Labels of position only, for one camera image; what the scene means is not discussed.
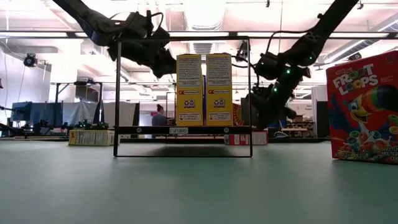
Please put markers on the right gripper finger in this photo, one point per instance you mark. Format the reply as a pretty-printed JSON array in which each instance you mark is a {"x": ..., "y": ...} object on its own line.
[{"x": 267, "y": 124}]

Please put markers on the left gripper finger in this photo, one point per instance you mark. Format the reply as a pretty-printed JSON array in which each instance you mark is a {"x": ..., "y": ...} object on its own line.
[{"x": 166, "y": 68}]

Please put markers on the yellow Corn Pops cereal box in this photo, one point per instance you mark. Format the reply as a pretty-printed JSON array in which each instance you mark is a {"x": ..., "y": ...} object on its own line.
[
  {"x": 189, "y": 90},
  {"x": 219, "y": 90},
  {"x": 91, "y": 137}
]

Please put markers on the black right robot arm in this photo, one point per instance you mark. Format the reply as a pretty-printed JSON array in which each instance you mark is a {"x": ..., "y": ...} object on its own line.
[{"x": 326, "y": 28}]

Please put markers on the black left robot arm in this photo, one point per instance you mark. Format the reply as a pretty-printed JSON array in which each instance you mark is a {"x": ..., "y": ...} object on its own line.
[{"x": 87, "y": 18}]

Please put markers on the orange patterned poster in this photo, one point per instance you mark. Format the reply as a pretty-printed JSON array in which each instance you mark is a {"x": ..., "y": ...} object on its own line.
[{"x": 237, "y": 115}]

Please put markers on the brown cardboard box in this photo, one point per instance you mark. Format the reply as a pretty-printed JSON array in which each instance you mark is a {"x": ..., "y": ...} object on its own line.
[{"x": 300, "y": 119}]

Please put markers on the person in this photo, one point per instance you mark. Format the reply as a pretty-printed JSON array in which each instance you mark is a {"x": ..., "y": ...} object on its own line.
[{"x": 159, "y": 116}]

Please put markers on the white partition panel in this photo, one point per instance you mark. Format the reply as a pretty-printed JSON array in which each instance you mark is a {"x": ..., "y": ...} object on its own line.
[{"x": 122, "y": 113}]

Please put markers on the black equipment rack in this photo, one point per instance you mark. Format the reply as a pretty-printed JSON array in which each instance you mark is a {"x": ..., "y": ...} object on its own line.
[{"x": 88, "y": 91}]

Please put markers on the black ceiling spotlight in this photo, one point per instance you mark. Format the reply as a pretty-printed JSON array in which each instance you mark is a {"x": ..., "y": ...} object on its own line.
[
  {"x": 30, "y": 60},
  {"x": 355, "y": 56}
]

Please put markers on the blue desk partition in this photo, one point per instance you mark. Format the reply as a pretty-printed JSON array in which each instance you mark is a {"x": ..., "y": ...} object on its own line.
[{"x": 37, "y": 112}]

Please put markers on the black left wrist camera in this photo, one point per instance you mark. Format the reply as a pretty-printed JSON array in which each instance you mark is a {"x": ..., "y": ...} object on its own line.
[{"x": 144, "y": 26}]

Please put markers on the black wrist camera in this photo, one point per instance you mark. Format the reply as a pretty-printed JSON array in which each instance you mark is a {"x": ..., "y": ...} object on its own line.
[
  {"x": 144, "y": 26},
  {"x": 267, "y": 66}
]

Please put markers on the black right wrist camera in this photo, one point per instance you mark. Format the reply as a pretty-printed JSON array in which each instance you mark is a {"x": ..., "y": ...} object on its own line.
[{"x": 267, "y": 66}]

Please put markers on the black hanging camera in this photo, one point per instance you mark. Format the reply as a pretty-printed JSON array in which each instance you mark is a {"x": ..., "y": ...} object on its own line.
[{"x": 242, "y": 51}]

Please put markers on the wooden shelf black metal frame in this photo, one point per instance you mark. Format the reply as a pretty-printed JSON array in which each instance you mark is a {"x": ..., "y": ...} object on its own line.
[{"x": 211, "y": 130}]

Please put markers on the silver ventilation duct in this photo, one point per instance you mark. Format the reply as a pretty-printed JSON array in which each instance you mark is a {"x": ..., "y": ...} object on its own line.
[{"x": 203, "y": 14}]

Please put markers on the black aluminium rig frame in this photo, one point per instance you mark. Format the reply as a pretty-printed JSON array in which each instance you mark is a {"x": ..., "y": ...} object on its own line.
[{"x": 31, "y": 138}]

